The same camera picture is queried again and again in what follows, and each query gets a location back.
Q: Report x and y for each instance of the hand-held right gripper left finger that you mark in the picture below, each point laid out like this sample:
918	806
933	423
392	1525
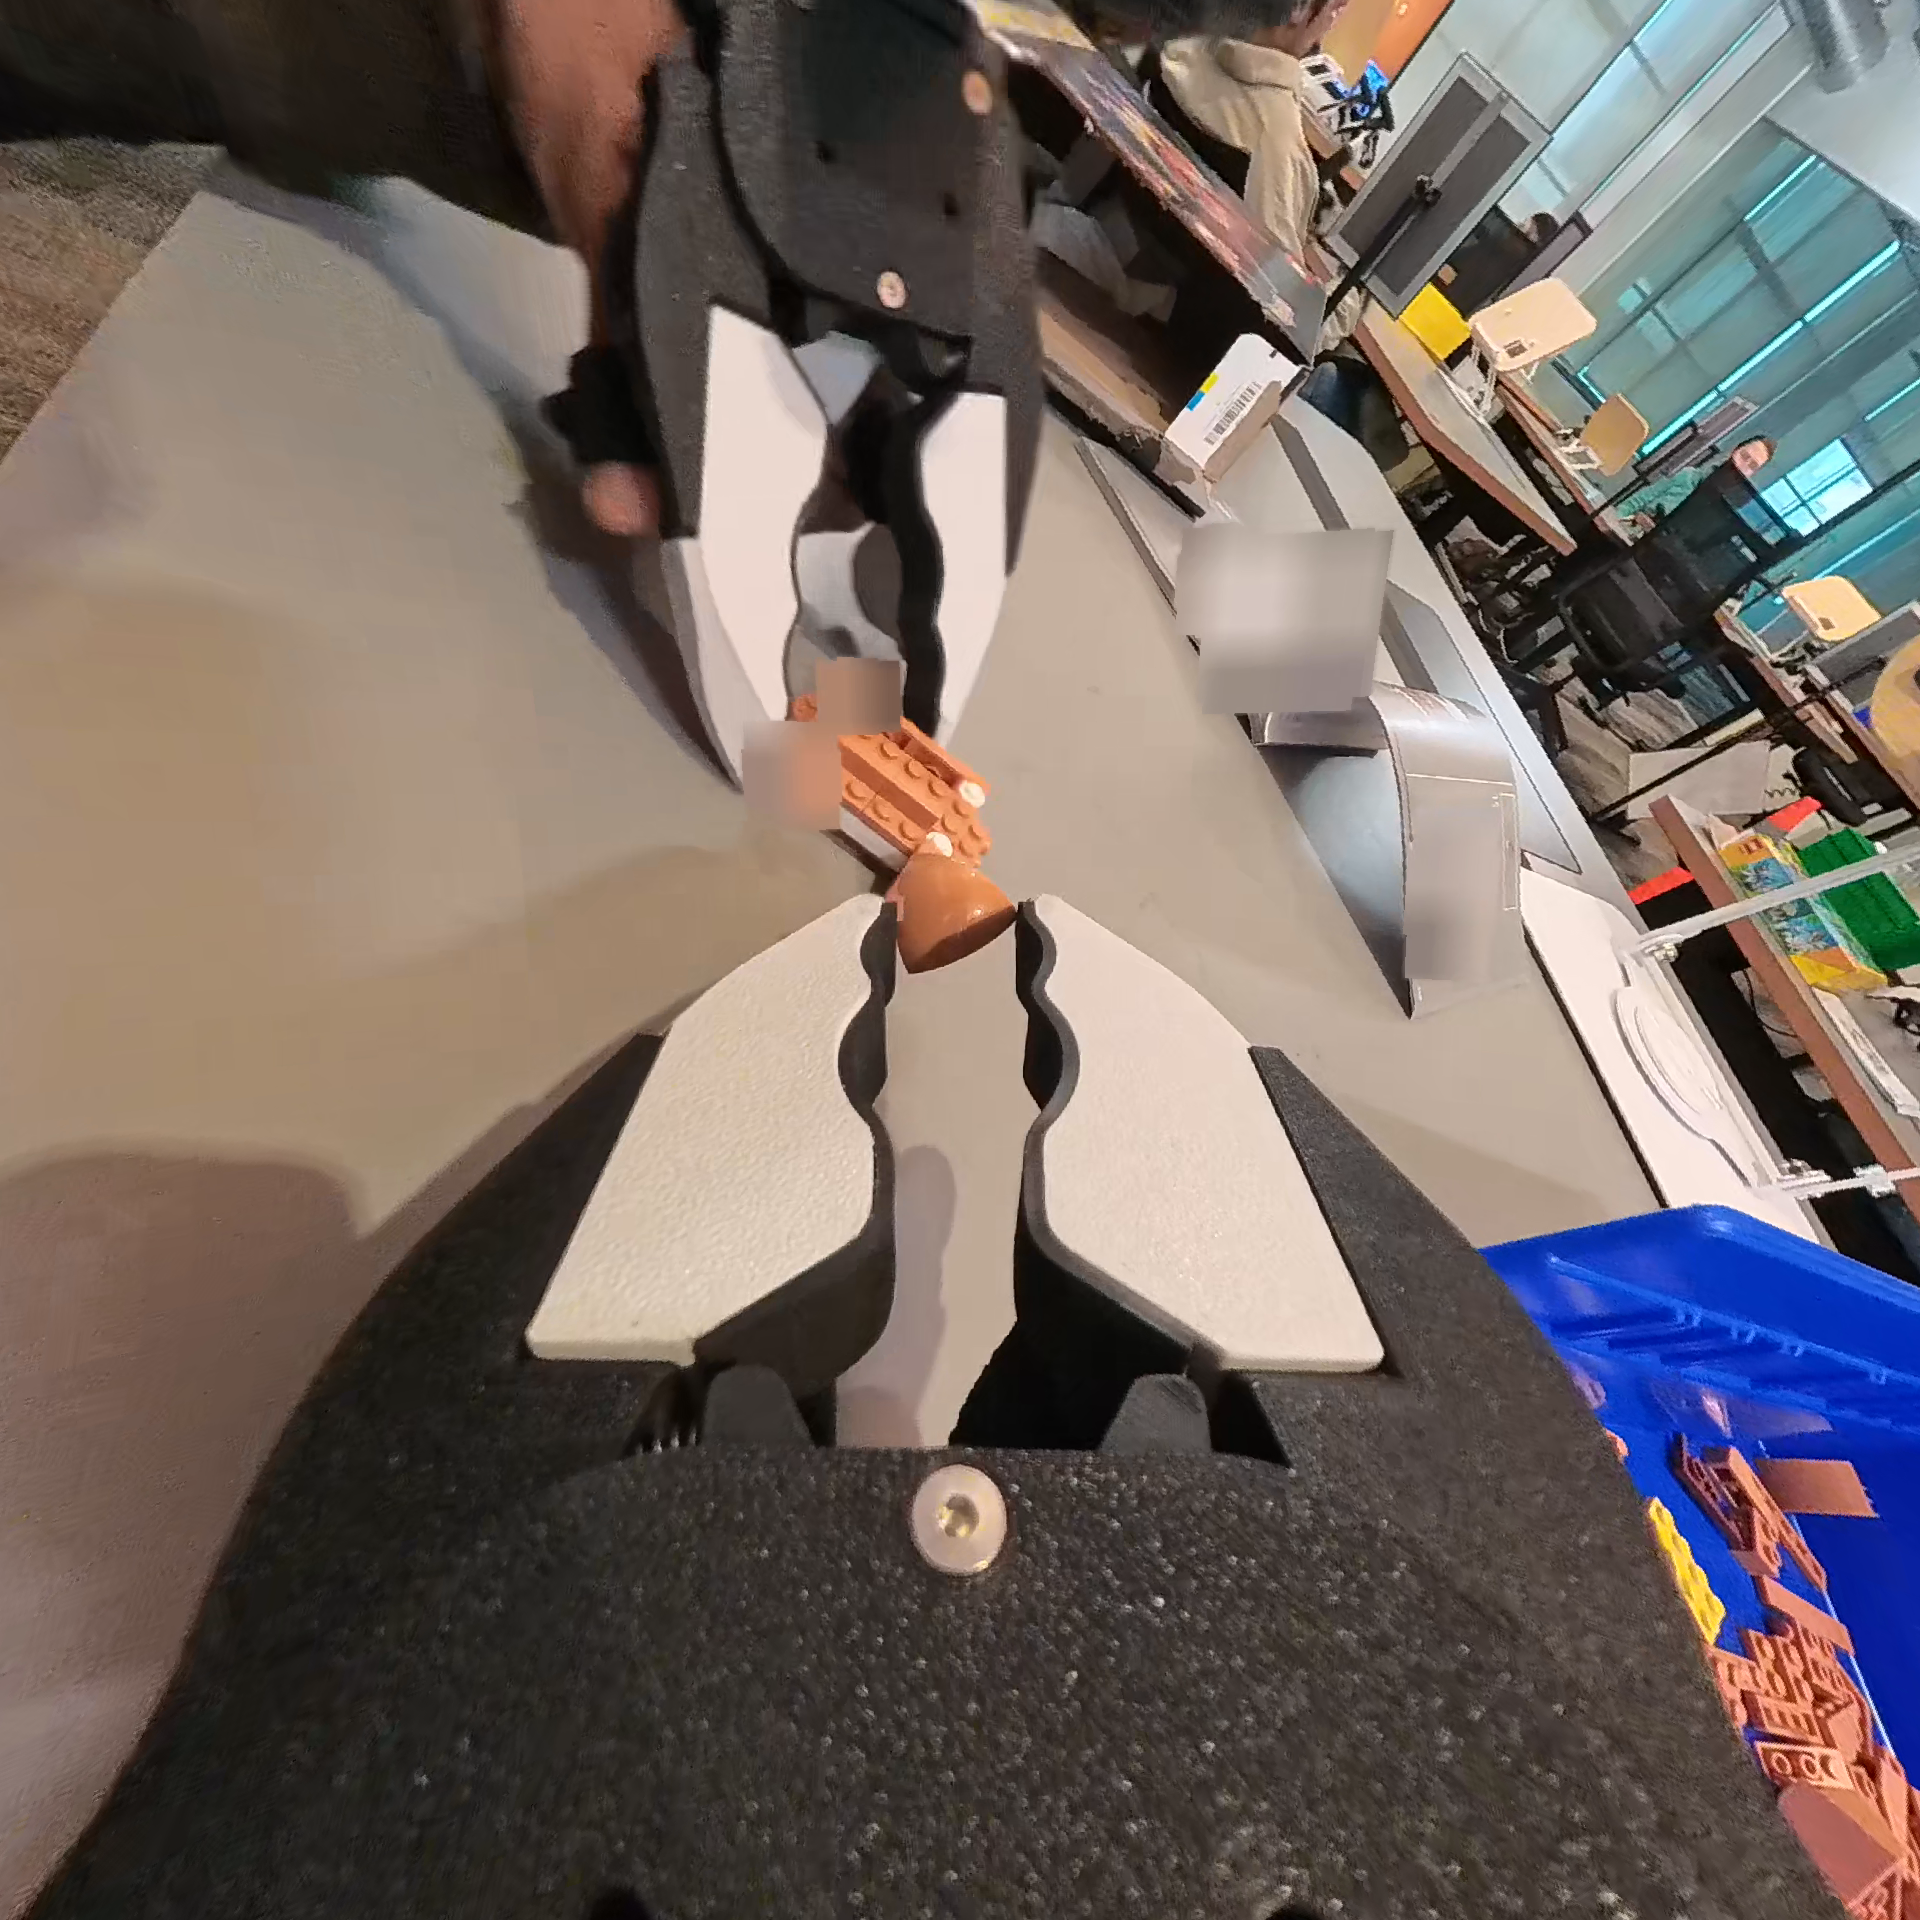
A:
719	1169

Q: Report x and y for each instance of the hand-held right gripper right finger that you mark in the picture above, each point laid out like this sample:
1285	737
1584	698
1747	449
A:
1199	1187

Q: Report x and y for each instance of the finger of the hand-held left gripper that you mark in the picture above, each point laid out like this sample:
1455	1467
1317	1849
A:
743	494
971	511

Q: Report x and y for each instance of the orange-brown lego assembly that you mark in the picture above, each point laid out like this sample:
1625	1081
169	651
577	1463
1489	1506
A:
915	781

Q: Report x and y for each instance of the brown rounded lego brick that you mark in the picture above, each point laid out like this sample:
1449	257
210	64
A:
947	916

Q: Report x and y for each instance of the blue plastic bin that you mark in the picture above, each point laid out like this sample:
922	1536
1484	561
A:
1696	1321

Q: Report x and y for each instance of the pile of lego pieces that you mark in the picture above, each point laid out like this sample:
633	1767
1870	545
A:
1783	1697

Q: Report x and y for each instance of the person's left hand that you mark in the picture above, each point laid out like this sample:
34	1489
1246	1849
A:
584	120

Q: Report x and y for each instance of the small white barcode box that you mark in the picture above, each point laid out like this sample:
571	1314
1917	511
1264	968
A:
1223	412

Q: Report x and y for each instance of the dark printed cardboard box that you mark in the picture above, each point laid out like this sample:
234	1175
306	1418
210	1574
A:
1142	166

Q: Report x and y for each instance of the white flat stand base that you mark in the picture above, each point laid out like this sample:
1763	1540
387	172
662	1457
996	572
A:
1591	1019

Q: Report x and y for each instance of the small yellow box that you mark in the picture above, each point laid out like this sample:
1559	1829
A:
1435	326

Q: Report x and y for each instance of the small red object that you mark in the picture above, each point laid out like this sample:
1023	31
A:
1662	890

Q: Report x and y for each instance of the grey computer monitor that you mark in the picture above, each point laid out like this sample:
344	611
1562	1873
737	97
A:
1440	181

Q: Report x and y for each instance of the beige chair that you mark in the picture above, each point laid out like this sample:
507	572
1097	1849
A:
1830	610
1530	326
1613	434

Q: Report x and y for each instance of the wooden background table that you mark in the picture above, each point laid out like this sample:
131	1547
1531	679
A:
1799	1036

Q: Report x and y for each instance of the stack of colourful baseplates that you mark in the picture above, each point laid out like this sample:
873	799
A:
1830	898

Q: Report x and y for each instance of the black office chair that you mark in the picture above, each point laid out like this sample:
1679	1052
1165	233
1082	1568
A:
1666	570

